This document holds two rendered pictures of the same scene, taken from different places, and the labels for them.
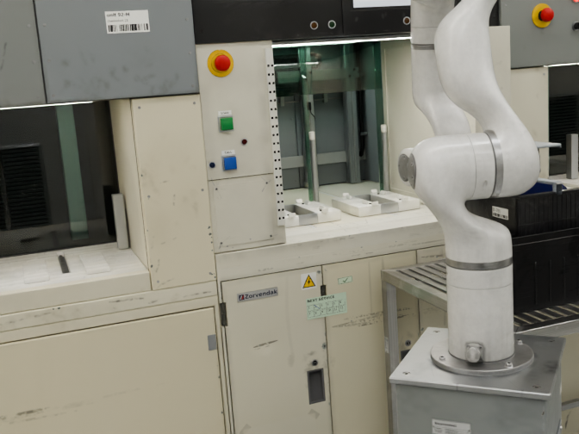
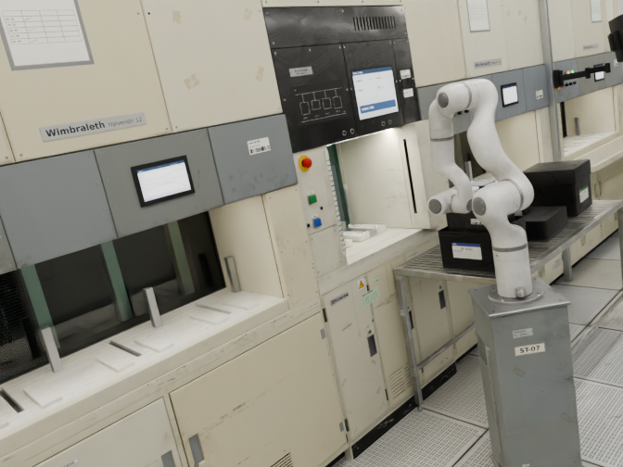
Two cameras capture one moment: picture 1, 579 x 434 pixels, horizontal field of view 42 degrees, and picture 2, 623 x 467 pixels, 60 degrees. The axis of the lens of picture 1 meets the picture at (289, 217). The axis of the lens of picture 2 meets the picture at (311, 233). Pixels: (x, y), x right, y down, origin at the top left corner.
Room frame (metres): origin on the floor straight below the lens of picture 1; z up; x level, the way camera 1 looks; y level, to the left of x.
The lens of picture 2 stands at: (-0.10, 0.97, 1.54)
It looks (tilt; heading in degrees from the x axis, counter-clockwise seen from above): 12 degrees down; 338
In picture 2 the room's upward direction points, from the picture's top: 11 degrees counter-clockwise
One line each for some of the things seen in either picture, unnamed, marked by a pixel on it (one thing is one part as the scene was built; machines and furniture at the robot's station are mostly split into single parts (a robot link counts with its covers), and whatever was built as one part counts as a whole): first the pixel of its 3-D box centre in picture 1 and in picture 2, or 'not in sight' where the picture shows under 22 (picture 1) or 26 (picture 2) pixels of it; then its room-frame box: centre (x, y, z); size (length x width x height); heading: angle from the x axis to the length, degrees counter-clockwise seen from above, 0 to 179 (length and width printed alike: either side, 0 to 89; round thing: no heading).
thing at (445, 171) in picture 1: (459, 200); (499, 217); (1.35, -0.31, 1.07); 0.19 x 0.12 x 0.24; 93
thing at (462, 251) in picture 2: (525, 255); (483, 242); (1.74, -0.56, 0.85); 0.28 x 0.28 x 0.17; 19
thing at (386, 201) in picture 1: (374, 201); (358, 231); (2.38, -0.28, 0.89); 0.22 x 0.21 x 0.04; 20
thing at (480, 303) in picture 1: (480, 309); (512, 271); (1.35, -0.34, 0.85); 0.19 x 0.19 x 0.18
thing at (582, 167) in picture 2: not in sight; (556, 188); (2.07, -1.37, 0.89); 0.29 x 0.29 x 0.25; 23
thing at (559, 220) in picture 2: not in sight; (527, 220); (1.89, -0.97, 0.83); 0.29 x 0.29 x 0.13; 22
